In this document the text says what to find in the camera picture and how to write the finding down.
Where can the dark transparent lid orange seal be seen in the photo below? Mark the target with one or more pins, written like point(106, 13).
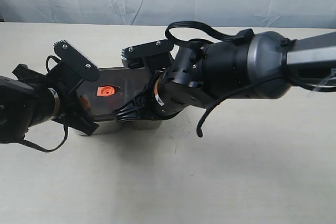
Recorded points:
point(113, 89)

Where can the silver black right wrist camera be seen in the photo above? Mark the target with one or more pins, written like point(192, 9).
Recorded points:
point(154, 55)

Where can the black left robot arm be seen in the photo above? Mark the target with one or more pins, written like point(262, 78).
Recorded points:
point(34, 98)

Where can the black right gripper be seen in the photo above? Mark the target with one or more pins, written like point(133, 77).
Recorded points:
point(141, 106)

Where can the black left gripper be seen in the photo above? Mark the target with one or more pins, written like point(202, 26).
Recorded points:
point(72, 110)

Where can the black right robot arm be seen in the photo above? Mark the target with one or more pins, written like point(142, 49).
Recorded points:
point(251, 66)

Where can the steel divided lunch box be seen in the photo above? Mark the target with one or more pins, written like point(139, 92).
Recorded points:
point(110, 127)

